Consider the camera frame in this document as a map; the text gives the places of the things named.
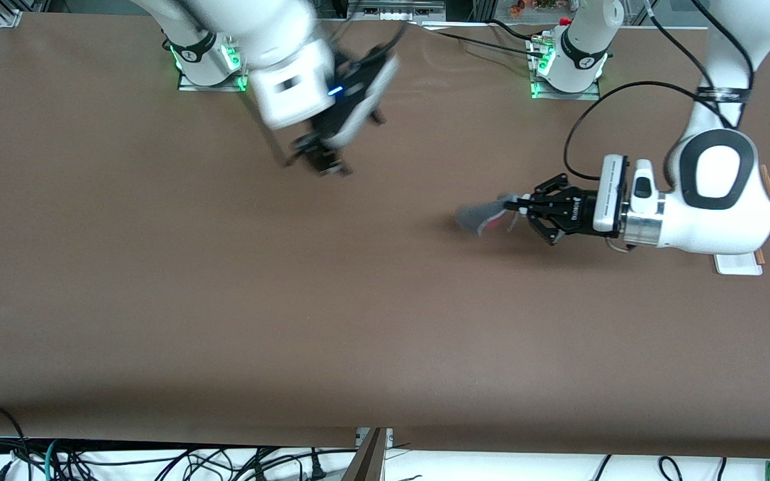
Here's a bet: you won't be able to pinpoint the short black table cable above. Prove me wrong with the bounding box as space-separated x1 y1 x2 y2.
490 19 547 41

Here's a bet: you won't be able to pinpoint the orange background objects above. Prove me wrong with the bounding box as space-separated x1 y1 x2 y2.
509 0 559 17

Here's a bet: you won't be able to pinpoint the pink and grey towel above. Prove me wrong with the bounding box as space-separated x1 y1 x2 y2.
455 194 526 236

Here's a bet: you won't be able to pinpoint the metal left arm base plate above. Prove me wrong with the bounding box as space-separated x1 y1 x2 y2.
531 33 602 101

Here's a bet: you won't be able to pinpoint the grey box with white plugs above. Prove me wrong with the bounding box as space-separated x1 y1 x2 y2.
348 0 446 22

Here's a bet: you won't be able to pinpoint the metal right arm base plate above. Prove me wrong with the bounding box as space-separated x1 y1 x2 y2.
178 30 250 92

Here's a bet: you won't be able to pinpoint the long black table cable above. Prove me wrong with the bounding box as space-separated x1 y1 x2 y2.
418 23 541 58

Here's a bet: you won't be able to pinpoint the white rack base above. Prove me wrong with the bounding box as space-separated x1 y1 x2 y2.
714 253 763 276

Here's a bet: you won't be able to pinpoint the black cable tangle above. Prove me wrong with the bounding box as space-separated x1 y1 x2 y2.
0 438 359 481

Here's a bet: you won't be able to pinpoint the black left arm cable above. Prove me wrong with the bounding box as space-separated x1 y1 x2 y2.
563 0 755 182

